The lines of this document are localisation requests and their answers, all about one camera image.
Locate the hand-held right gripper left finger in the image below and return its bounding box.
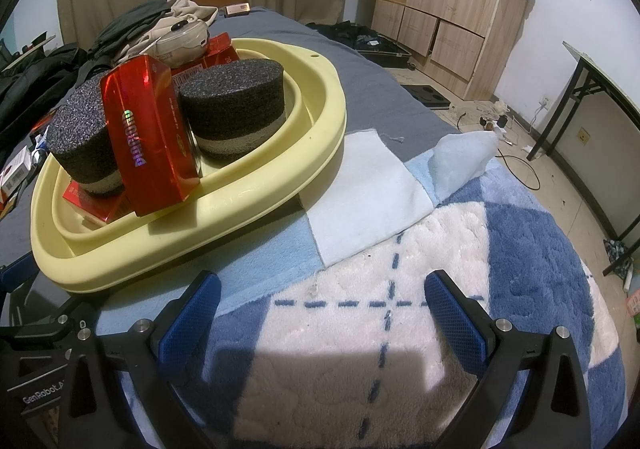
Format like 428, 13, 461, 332
60, 270, 223, 449

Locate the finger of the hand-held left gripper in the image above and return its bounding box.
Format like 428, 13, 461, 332
0, 253, 71, 325

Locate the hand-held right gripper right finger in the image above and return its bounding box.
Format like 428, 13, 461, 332
424, 270, 601, 449

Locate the red cardboard box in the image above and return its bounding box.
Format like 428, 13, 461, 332
62, 179, 132, 225

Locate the black round sponge block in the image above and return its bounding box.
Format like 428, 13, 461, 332
46, 76, 126, 196
179, 60, 287, 160

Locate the slim glossy red box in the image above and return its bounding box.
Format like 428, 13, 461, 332
100, 55, 202, 217

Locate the pale yellow plastic basin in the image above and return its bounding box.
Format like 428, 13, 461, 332
30, 38, 347, 294

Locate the red and white carton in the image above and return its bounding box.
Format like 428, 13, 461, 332
170, 33, 241, 80

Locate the small metal pot with lid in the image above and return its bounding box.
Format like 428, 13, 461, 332
150, 18, 211, 67

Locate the small white box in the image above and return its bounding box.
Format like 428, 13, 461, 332
0, 149, 28, 200

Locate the blue checkered plush blanket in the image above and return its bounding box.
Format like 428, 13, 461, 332
95, 149, 628, 449

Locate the light blue towel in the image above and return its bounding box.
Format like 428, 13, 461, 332
299, 129, 501, 270

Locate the dark plaid cloth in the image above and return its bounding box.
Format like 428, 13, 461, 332
602, 239, 633, 275

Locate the black jacket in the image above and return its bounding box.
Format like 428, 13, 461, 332
0, 41, 101, 140

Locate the white power strip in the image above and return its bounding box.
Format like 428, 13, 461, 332
482, 111, 516, 132

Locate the flat black tray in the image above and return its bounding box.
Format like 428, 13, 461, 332
405, 83, 451, 110

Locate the grey bed sheet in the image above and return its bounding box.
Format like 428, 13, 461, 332
0, 8, 463, 330

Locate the dark garment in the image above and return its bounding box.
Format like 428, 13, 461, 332
87, 0, 173, 60

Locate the black folding table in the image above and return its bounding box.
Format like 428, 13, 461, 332
525, 41, 640, 277

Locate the open black suitcase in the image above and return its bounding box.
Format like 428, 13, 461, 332
307, 20, 413, 68

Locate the beige garment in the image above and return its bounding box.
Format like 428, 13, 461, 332
120, 0, 218, 60

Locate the floor cable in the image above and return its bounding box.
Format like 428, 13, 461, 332
457, 111, 543, 190

